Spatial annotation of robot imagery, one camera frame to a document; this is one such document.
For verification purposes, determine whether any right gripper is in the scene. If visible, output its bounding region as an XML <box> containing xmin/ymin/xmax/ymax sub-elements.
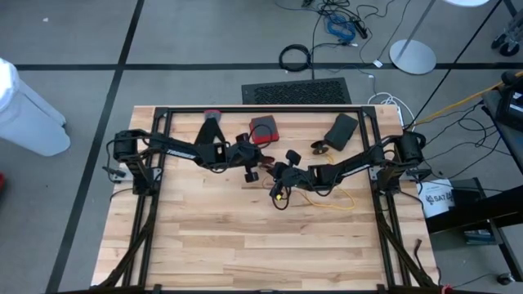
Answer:
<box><xmin>266</xmin><ymin>149</ymin><xmax>310</xmax><ymax>200</ymax></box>

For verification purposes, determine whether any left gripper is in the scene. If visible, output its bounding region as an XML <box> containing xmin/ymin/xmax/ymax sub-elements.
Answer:
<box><xmin>235</xmin><ymin>132</ymin><xmax>274</xmax><ymax>184</ymax></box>

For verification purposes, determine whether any yellow wire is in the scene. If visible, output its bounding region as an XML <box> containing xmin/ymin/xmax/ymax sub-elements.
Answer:
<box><xmin>296</xmin><ymin>153</ymin><xmax>357</xmax><ymax>211</ymax></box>

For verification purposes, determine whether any red box black lid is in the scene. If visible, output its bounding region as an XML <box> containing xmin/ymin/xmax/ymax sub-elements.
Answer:
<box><xmin>249</xmin><ymin>114</ymin><xmax>281</xmax><ymax>145</ymax></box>

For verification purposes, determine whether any black glove red cuff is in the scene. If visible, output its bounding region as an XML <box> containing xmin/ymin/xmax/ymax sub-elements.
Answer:
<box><xmin>194</xmin><ymin>109</ymin><xmax>226</xmax><ymax>146</ymax></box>

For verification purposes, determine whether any black floor vent grille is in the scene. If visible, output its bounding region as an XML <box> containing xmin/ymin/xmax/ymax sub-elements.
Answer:
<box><xmin>240</xmin><ymin>77</ymin><xmax>353</xmax><ymax>105</ymax></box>

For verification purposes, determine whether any black zip pouch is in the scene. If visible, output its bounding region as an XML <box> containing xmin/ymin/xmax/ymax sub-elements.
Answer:
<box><xmin>324</xmin><ymin>113</ymin><xmax>360</xmax><ymax>152</ymax></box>

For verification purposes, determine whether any grey round floor stand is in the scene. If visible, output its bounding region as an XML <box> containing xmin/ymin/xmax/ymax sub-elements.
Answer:
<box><xmin>388</xmin><ymin>0</ymin><xmax>438</xmax><ymax>76</ymax></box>

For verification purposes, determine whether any black low shelf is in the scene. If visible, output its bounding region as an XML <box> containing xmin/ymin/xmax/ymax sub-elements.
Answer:
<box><xmin>424</xmin><ymin>177</ymin><xmax>523</xmax><ymax>283</ymax></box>

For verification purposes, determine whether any blue box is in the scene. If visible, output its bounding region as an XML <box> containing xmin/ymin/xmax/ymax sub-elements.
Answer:
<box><xmin>463</xmin><ymin>229</ymin><xmax>498</xmax><ymax>246</ymax></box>

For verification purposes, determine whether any white cylindrical container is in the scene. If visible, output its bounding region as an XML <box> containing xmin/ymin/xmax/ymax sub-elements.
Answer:
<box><xmin>0</xmin><ymin>56</ymin><xmax>72</xmax><ymax>158</ymax></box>

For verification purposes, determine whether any black equipment cart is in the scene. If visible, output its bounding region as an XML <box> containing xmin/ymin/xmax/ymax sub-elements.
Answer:
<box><xmin>481</xmin><ymin>69</ymin><xmax>523</xmax><ymax>134</ymax></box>

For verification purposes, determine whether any white disc black pole stand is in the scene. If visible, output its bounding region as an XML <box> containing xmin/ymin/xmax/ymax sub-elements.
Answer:
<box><xmin>442</xmin><ymin>0</ymin><xmax>491</xmax><ymax>8</ymax></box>

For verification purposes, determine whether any black caster wheel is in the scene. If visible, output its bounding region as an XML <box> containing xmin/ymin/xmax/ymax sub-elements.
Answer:
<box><xmin>495</xmin><ymin>271</ymin><xmax>517</xmax><ymax>287</ymax></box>

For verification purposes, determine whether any grey wheeled cart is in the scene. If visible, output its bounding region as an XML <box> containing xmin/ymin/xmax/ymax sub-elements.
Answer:
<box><xmin>491</xmin><ymin>0</ymin><xmax>523</xmax><ymax>58</ymax></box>

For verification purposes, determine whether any black metal table frame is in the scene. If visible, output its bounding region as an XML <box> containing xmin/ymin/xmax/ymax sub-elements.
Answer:
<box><xmin>90</xmin><ymin>105</ymin><xmax>440</xmax><ymax>294</ymax></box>

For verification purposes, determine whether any coiled black cable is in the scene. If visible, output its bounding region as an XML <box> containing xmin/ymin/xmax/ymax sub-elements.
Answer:
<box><xmin>278</xmin><ymin>43</ymin><xmax>314</xmax><ymax>74</ymax></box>

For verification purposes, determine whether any white cable bundle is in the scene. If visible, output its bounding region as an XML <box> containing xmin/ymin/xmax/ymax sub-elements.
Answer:
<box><xmin>366</xmin><ymin>91</ymin><xmax>416</xmax><ymax>128</ymax></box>

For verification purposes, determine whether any coiled blue cable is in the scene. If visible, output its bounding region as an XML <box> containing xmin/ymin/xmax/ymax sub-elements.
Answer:
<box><xmin>325</xmin><ymin>14</ymin><xmax>357</xmax><ymax>43</ymax></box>

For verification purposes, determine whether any brown strap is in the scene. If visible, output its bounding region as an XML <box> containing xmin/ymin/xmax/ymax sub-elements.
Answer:
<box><xmin>412</xmin><ymin>238</ymin><xmax>426</xmax><ymax>270</ymax></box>

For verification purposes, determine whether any yellow extension cord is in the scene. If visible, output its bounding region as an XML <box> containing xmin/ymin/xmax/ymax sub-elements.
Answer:
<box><xmin>413</xmin><ymin>69</ymin><xmax>523</xmax><ymax>127</ymax></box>

